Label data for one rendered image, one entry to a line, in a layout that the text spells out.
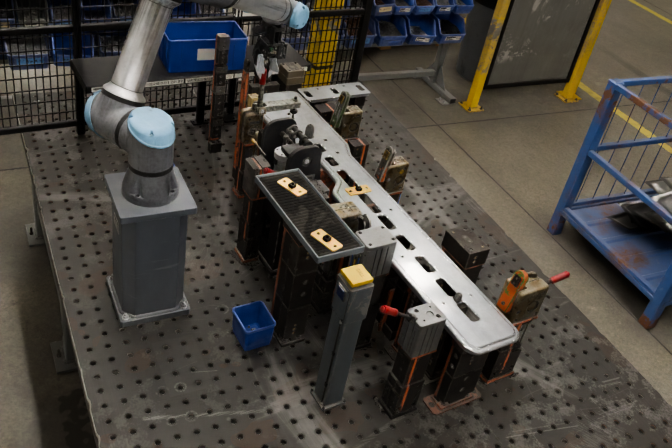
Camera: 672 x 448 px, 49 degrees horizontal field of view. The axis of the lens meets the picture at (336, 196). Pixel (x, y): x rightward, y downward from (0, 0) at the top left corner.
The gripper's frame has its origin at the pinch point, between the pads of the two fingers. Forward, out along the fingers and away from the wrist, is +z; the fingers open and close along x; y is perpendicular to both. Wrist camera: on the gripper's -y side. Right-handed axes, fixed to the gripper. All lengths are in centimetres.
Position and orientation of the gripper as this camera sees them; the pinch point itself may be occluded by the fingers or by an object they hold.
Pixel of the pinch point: (263, 73)
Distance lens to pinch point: 253.6
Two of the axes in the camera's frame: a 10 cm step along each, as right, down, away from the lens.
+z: -1.7, 8.1, 5.7
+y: 4.9, 5.7, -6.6
